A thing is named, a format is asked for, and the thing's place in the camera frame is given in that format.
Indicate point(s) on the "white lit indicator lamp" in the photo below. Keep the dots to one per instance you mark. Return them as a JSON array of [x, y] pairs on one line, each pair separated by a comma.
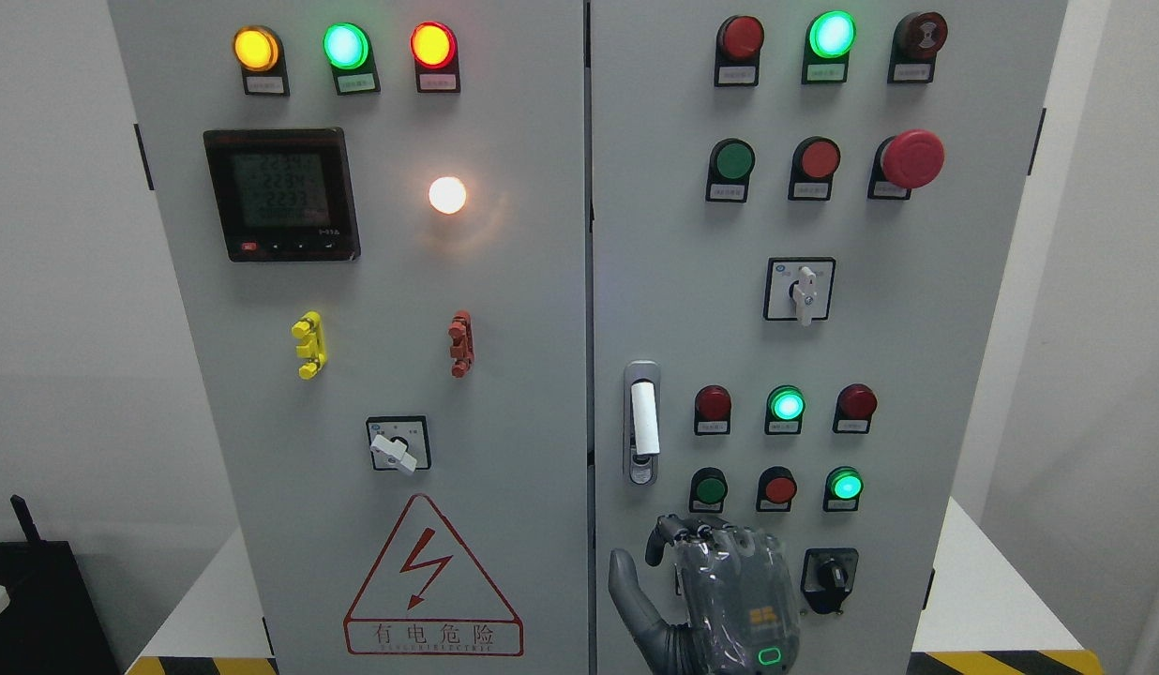
[[447, 195]]

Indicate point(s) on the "green lit push button lower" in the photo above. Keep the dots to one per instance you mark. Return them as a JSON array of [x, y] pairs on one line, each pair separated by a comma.
[[843, 488]]

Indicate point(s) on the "red push button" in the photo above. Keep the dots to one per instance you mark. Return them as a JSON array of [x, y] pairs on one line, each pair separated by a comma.
[[814, 163], [776, 489]]

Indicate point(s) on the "red emergency stop mushroom button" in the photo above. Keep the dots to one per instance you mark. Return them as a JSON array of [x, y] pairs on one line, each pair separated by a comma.
[[904, 162]]

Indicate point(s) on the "grey left cabinet door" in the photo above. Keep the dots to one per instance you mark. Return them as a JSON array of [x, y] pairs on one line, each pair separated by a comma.
[[508, 440]]

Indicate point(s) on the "green indicator light top left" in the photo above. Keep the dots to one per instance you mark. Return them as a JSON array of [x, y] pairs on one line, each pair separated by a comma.
[[350, 56]]

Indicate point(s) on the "dark red buzzer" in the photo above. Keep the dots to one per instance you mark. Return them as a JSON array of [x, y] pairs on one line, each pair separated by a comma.
[[917, 40]]

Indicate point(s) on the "dark red indicator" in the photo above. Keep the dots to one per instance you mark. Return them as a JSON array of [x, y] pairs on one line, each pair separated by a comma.
[[713, 411], [739, 41], [855, 406]]

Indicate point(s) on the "silver door lock handle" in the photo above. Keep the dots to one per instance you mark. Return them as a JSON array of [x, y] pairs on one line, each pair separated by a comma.
[[640, 430]]

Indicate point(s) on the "red lit indicator light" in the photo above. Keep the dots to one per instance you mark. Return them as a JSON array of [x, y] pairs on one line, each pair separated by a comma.
[[436, 58]]

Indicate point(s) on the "yellow terminal connector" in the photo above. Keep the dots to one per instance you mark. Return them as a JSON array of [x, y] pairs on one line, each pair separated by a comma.
[[310, 344]]

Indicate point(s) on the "dark red indicator middle left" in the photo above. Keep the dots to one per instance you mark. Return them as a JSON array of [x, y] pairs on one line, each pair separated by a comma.
[[713, 411]]

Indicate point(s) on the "red push button lower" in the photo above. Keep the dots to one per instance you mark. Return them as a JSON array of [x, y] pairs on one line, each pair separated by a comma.
[[776, 489]]

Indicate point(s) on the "red electric hazard warning sticker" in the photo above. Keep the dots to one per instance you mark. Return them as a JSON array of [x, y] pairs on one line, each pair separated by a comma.
[[428, 595]]

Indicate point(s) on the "red terminal connector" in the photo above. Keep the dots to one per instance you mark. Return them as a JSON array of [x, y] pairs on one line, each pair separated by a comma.
[[462, 349]]

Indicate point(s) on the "black rotary knob switch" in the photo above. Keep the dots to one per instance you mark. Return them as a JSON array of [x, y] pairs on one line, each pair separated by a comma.
[[827, 578]]

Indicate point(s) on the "green push button upper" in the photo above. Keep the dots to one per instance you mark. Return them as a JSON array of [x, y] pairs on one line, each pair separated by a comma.
[[729, 169]]

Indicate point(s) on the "dark red indicator middle right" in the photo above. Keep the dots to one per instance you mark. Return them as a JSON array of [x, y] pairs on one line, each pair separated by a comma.
[[855, 406]]

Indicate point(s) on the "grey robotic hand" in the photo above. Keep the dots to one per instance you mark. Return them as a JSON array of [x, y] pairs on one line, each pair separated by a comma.
[[742, 617]]

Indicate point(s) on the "white selector switch left door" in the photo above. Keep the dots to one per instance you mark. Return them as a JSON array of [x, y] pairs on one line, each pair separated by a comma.
[[399, 443]]

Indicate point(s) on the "yellow indicator light top left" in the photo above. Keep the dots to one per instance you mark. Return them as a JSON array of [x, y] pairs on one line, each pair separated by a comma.
[[260, 55]]

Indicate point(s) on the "white selector switch upper right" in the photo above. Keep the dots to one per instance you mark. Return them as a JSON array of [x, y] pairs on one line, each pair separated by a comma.
[[799, 290]]

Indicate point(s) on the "red push button upper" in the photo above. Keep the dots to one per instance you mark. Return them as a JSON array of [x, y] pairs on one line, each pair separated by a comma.
[[814, 163]]

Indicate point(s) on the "dark red indicator top right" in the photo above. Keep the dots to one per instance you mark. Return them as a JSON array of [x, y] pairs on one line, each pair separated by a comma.
[[739, 41]]

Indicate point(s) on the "black digital power meter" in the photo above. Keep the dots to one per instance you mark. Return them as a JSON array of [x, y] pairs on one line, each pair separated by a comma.
[[283, 194]]

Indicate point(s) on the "black box left corner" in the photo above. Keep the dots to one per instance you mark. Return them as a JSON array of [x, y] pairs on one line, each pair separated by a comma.
[[50, 625]]

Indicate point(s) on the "green lit indicator top right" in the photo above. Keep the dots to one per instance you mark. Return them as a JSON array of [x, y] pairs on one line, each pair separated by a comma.
[[827, 45]]

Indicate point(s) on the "green lit indicator middle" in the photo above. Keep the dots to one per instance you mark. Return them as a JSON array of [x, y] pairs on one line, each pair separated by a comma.
[[784, 411]]

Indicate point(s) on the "green lit indicator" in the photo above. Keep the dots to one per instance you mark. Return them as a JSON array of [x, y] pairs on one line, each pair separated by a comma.
[[827, 45], [784, 411]]

